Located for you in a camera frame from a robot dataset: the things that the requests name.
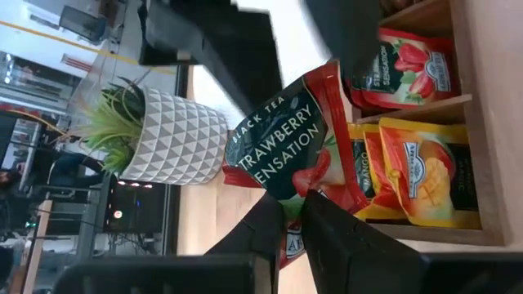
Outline mango magic tea bag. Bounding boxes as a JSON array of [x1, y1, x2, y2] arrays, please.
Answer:
[[378, 117, 483, 229], [346, 122, 408, 224]]

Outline yellow cable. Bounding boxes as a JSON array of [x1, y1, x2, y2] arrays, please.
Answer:
[[0, 19, 175, 75]]

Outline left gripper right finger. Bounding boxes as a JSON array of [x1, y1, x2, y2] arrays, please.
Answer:
[[301, 189, 422, 294]]

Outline strawberry sensation tea bag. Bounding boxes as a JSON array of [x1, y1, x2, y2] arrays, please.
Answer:
[[221, 60, 369, 269], [345, 27, 462, 111]]

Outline black mesh computer case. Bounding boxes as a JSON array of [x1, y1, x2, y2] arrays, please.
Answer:
[[104, 181, 169, 234]]

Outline person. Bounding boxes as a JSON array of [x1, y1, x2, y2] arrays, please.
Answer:
[[0, 153, 105, 193]]

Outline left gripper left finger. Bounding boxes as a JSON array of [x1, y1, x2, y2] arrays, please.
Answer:
[[206, 192, 286, 294]]

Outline wooden three-compartment tray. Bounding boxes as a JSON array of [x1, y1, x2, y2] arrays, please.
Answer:
[[346, 0, 514, 247]]

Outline succulent in white patterned pot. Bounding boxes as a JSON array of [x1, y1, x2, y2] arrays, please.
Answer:
[[77, 77, 230, 187]]

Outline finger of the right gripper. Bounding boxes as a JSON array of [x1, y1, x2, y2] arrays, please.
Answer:
[[145, 0, 284, 116], [304, 0, 382, 82]]

